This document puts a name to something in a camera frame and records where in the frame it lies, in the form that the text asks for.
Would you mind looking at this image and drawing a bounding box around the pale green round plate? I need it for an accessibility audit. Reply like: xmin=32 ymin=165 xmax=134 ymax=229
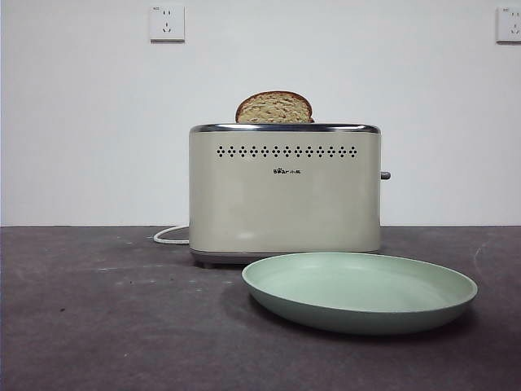
xmin=241 ymin=251 xmax=479 ymax=336

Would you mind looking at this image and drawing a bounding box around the white braided power cable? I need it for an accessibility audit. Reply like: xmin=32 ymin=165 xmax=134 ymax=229
xmin=153 ymin=225 xmax=190 ymax=246

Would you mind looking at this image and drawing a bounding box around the white wall socket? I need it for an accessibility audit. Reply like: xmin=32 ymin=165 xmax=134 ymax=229
xmin=149 ymin=3 xmax=186 ymax=43
xmin=495 ymin=6 xmax=521 ymax=45

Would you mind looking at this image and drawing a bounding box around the cream two-slot toaster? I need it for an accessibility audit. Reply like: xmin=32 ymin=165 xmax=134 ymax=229
xmin=188 ymin=121 xmax=392 ymax=269

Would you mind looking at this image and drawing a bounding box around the pale speckled bread slice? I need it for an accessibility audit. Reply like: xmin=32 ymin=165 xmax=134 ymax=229
xmin=234 ymin=90 xmax=316 ymax=124

